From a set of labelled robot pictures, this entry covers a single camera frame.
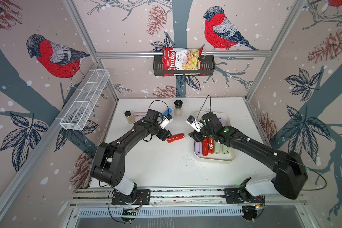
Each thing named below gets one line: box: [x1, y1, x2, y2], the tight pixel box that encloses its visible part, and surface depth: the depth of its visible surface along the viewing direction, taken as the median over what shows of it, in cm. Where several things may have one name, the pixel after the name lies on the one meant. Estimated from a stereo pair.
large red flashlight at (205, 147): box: [202, 137, 209, 156], surface depth 91 cm
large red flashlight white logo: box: [208, 137, 215, 154], surface depth 90 cm
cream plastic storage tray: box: [193, 111, 237, 164], surface depth 74 cm
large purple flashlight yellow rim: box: [194, 141, 203, 156], surface depth 92 cm
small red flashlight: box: [167, 133, 185, 143], surface depth 97 cm
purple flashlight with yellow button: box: [218, 117, 228, 127], surface depth 106 cm
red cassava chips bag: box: [161, 47, 204, 77], surface depth 89 cm
